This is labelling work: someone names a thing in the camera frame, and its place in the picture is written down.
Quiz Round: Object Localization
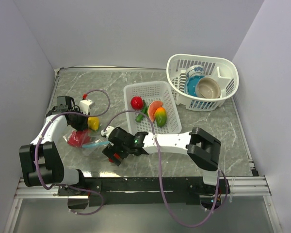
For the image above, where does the beige bowl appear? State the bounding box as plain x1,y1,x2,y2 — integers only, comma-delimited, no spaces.
195,77,221,99

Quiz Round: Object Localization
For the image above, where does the orange red fake fruit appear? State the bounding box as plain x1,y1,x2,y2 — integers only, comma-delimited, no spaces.
109,153,120,164

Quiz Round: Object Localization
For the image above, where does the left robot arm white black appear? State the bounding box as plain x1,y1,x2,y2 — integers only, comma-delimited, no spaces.
19,96,88,195

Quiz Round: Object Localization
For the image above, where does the green fake pepper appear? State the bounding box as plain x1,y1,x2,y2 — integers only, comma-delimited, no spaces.
135,100,147,122

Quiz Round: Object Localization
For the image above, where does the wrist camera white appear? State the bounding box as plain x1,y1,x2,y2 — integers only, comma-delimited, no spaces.
78,93,95,115
100,126,114,138

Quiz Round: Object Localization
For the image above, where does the fake watermelon slice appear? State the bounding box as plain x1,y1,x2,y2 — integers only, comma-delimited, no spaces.
147,100,163,122

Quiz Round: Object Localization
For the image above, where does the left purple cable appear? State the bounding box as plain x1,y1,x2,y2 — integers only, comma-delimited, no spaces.
36,89,111,216

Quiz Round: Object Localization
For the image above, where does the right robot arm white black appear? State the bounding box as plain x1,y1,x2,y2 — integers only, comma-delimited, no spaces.
100,126,221,194

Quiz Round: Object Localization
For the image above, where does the blue plate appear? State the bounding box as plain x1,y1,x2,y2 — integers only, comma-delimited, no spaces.
184,75,205,97

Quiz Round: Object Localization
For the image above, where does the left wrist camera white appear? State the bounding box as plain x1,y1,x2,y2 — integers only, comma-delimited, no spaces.
78,93,95,115

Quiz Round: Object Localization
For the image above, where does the red fake pepper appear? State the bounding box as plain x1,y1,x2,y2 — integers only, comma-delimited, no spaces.
130,96,144,110

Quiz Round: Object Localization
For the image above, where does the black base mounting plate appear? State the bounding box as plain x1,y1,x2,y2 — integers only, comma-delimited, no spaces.
58,177,216,207

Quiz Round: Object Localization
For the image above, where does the yellow fake fruit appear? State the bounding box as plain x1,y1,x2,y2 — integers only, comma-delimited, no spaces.
87,117,100,132

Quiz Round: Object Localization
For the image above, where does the white dish rack basket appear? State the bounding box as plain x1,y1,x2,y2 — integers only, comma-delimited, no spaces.
166,54,239,112

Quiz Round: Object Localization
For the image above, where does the aluminium rail frame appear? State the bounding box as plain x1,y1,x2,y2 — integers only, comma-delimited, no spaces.
4,176,283,233

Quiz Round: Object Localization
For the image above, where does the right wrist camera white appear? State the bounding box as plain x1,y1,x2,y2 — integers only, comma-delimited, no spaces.
100,126,114,138

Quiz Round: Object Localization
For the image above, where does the blue white patterned cup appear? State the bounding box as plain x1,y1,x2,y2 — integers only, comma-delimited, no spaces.
186,65,205,78

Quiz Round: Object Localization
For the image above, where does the clear zip top bag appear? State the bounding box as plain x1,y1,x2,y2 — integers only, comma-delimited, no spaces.
62,129,108,156

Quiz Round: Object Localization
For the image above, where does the orange green fake mango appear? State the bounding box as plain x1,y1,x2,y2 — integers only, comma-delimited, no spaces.
155,107,167,127

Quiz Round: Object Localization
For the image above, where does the white perforated flat basket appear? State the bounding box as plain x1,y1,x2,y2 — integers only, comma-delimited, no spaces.
124,81,182,134

